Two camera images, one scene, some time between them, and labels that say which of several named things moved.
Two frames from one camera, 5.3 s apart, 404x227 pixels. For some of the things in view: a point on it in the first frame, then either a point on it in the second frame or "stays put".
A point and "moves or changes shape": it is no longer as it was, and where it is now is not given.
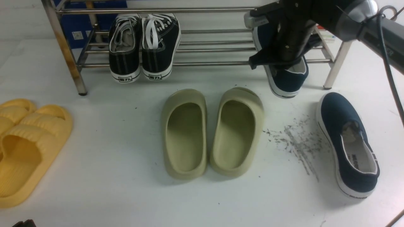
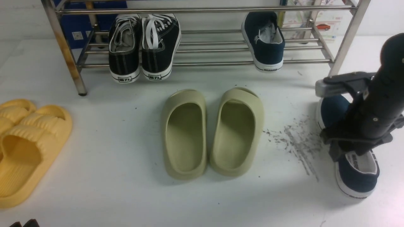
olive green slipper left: (184, 134) stays put
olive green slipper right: (237, 128) stays put
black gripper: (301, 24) to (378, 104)
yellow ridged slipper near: (29, 149) stays put
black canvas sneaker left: (125, 40) stays put
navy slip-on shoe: (285, 82) moves or changes shape
